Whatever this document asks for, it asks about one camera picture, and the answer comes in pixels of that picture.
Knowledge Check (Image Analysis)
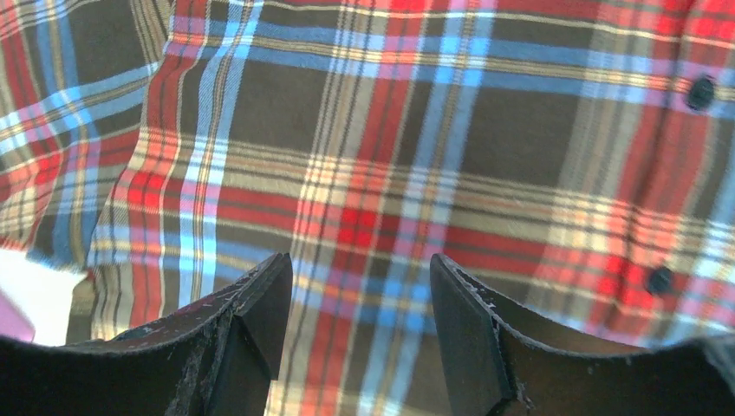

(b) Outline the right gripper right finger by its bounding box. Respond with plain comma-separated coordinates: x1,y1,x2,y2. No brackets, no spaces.
430,254,734,415

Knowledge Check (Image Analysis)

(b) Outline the pink metronome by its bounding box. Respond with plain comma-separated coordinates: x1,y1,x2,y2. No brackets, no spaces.
0,291,36,342

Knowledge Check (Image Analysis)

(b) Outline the plaid flannel shirt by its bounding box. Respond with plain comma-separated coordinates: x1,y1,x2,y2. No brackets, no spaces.
1,1,734,415

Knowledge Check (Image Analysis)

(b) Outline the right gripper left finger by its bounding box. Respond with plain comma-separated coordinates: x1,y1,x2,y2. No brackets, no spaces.
1,254,293,415

